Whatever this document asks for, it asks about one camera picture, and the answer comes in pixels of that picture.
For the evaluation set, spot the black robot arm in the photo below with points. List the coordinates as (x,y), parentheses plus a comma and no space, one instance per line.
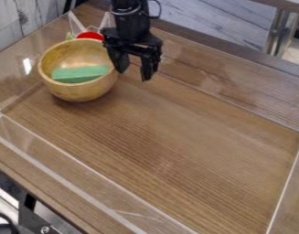
(132,17)

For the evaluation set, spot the red fruit with green leaf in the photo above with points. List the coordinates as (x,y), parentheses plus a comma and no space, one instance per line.
(88,34)

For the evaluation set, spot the clear acrylic tray wall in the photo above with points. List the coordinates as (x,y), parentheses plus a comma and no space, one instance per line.
(88,199)

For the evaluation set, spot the metal table leg background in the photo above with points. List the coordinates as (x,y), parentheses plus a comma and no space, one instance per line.
(280,33)

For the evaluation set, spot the wooden bowl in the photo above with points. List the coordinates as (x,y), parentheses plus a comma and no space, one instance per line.
(69,54)

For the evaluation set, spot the clear acrylic corner bracket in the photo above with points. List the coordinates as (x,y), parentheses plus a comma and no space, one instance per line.
(78,28)

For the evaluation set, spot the black table leg bracket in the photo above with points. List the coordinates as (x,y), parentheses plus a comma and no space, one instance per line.
(29,219)

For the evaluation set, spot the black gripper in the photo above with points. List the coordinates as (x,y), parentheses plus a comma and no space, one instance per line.
(119,47)

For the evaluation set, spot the green rectangular block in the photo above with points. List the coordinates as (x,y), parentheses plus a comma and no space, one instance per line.
(78,74)

